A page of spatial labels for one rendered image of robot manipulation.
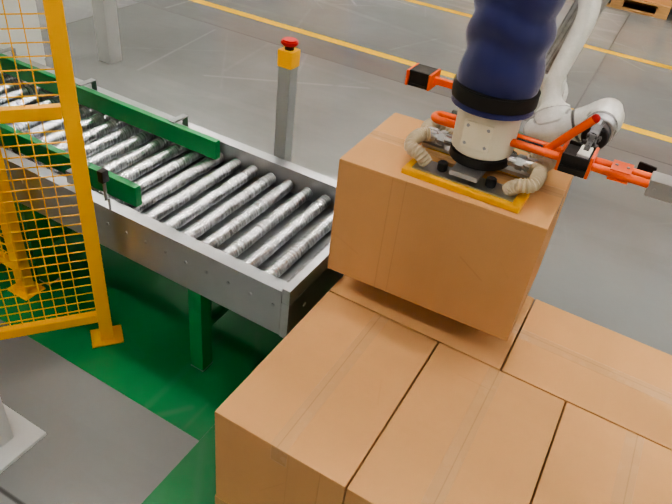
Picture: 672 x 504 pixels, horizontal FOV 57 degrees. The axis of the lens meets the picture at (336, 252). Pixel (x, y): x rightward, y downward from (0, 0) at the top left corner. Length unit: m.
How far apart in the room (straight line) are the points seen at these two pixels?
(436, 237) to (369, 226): 0.21
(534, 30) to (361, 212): 0.67
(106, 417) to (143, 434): 0.16
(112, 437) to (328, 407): 0.92
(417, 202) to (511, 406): 0.63
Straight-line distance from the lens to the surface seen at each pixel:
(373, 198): 1.79
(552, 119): 2.03
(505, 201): 1.69
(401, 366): 1.87
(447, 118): 1.79
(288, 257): 2.17
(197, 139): 2.72
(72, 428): 2.43
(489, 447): 1.76
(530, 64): 1.64
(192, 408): 2.41
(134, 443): 2.35
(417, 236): 1.79
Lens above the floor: 1.90
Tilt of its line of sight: 37 degrees down
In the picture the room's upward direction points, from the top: 8 degrees clockwise
